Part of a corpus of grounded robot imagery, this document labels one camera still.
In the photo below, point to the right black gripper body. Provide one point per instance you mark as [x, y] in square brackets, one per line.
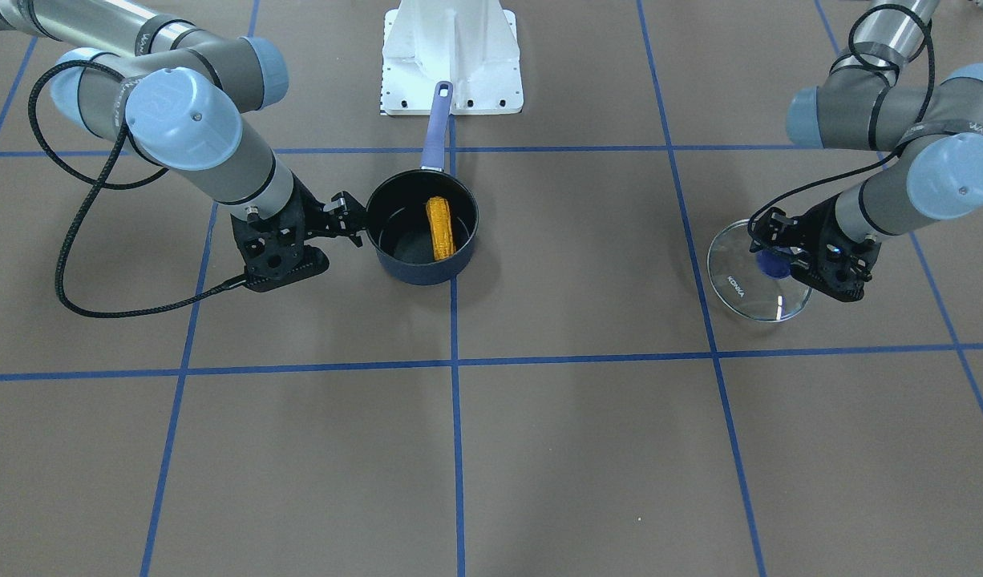
[308, 208]

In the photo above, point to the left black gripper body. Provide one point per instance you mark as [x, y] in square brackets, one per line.
[812, 223]

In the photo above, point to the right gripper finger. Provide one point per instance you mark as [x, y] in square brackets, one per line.
[343, 211]
[351, 233]

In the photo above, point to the glass lid with blue knob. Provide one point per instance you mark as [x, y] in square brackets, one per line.
[755, 285]

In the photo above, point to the yellow corn cob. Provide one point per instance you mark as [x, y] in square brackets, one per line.
[441, 225]

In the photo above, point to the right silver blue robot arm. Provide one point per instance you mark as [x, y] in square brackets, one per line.
[176, 95]

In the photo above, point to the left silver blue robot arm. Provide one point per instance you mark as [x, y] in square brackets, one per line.
[881, 94]

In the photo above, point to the dark blue saucepan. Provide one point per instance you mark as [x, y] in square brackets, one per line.
[397, 224]

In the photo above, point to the brown paper table mat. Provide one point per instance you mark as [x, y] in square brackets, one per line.
[578, 402]

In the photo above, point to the white pedestal base plate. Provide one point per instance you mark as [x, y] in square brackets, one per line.
[412, 96]

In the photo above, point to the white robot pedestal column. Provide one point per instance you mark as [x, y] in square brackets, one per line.
[460, 41]

